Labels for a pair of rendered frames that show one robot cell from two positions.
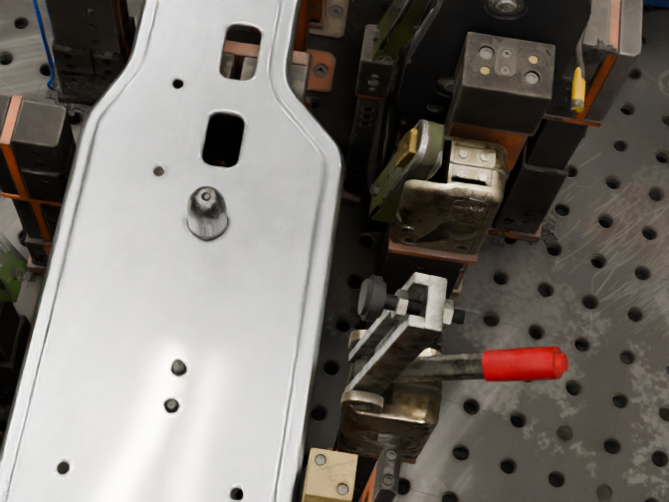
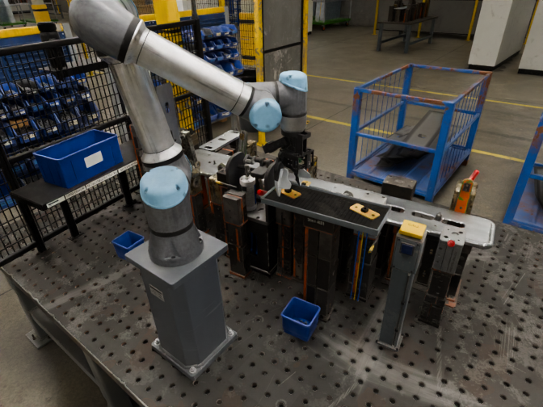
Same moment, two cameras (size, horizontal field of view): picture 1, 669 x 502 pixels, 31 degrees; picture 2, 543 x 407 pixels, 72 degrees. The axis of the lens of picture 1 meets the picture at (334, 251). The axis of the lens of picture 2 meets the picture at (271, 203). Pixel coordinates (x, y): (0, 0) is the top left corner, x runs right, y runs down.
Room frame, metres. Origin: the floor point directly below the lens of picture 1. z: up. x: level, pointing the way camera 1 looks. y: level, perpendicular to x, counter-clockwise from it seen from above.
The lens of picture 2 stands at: (1.37, -1.09, 1.75)
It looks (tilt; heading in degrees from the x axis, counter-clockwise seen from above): 31 degrees down; 123
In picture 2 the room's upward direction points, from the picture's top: 2 degrees counter-clockwise
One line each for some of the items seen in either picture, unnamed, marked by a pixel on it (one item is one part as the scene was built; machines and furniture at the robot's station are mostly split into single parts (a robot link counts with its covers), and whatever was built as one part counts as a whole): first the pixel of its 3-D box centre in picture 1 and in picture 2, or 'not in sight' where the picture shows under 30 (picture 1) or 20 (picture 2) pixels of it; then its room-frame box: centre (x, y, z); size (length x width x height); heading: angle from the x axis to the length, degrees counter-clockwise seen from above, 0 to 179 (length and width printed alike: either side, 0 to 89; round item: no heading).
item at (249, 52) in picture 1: (239, 140); not in sight; (0.56, 0.11, 0.84); 0.12 x 0.05 x 0.29; 92
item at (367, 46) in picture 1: (364, 124); not in sight; (0.60, -0.01, 0.84); 0.04 x 0.03 x 0.29; 2
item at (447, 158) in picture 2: not in sight; (417, 130); (0.72, 2.46, 0.47); 1.20 x 0.80 x 0.95; 84
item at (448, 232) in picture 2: not in sight; (440, 279); (1.33, -0.03, 0.88); 0.11 x 0.10 x 0.36; 92
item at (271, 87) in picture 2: not in sight; (257, 98); (0.80, -0.29, 1.47); 0.11 x 0.11 x 0.08; 42
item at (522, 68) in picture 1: (462, 184); (231, 215); (0.52, -0.10, 0.91); 0.07 x 0.05 x 0.42; 92
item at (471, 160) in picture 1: (427, 257); (222, 213); (0.45, -0.09, 0.88); 0.11 x 0.09 x 0.37; 92
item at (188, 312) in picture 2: not in sight; (187, 300); (0.69, -0.55, 0.90); 0.21 x 0.21 x 0.40; 85
